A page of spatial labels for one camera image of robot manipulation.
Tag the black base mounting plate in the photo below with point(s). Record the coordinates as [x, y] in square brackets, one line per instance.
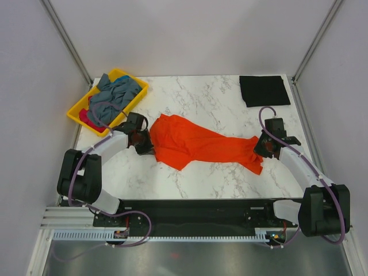
[216, 217]

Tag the right aluminium frame post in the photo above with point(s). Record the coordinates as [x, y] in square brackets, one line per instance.
[326, 23]

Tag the left aluminium frame post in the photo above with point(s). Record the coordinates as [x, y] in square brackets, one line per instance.
[63, 34]

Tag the aluminium frame post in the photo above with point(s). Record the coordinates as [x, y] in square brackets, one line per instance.
[63, 34]
[326, 23]

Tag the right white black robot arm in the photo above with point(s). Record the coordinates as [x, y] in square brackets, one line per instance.
[324, 209]

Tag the folded black t shirt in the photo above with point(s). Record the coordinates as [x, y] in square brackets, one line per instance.
[259, 91]

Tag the white slotted cable duct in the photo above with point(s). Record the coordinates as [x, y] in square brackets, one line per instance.
[110, 235]

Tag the orange t shirt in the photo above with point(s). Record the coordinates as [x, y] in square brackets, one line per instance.
[177, 142]

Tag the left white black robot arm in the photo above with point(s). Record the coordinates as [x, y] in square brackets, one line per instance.
[80, 179]

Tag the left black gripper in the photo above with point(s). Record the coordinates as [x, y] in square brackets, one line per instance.
[148, 149]

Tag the pink red t shirt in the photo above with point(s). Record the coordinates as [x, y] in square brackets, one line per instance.
[91, 114]

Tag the aluminium extrusion rail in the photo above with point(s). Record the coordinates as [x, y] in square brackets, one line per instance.
[67, 218]

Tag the teal blue t shirt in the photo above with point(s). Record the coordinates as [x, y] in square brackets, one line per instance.
[124, 77]

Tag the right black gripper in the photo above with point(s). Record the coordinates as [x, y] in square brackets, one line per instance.
[257, 149]

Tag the grey t shirt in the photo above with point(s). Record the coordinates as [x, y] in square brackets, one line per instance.
[115, 96]

